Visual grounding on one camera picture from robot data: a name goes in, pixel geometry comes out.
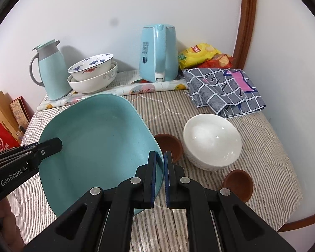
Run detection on light blue electric kettle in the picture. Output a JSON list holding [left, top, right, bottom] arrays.
[[139, 24, 179, 83]]

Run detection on red chip bag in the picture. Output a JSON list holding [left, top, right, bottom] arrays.
[[197, 53, 234, 70]]

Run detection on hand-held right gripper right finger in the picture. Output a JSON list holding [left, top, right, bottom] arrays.
[[164, 151, 296, 252]]

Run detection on grey checked cloth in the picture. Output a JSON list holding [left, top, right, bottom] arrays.
[[183, 68, 267, 118]]

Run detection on red paper bag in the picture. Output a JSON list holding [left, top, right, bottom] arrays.
[[0, 115, 20, 156]]

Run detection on person's left hand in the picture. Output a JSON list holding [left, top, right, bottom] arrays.
[[0, 196, 25, 247]]

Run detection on small brown bowl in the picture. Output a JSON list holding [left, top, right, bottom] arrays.
[[223, 170, 253, 202], [154, 134, 184, 164]]

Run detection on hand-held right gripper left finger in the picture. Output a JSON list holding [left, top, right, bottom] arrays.
[[24, 151, 158, 252]]

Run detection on yellow chip bag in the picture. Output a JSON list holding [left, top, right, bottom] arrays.
[[178, 43, 222, 70]]

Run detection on fruit printed board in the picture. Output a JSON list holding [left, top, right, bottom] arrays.
[[37, 70, 189, 111]]

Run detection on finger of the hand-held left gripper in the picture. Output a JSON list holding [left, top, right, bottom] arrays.
[[0, 137, 63, 166]]

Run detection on blue floral patterned bowl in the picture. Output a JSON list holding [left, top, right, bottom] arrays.
[[67, 53, 114, 82]]

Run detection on striped quilted table cloth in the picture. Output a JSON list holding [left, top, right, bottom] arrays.
[[9, 84, 303, 252]]

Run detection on light blue thermos jug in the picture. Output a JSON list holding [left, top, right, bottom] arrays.
[[29, 39, 72, 101]]

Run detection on red patterned box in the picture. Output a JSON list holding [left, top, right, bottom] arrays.
[[10, 96, 34, 126]]

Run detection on cardboard boxes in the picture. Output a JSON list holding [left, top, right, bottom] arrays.
[[0, 91, 19, 134]]

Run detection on brown wooden door frame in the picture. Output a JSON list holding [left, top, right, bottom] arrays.
[[232, 0, 258, 70]]

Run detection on blue plate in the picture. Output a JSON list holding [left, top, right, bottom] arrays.
[[38, 93, 164, 218]]

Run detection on large white ceramic bowl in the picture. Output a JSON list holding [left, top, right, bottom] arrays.
[[67, 61, 118, 94]]

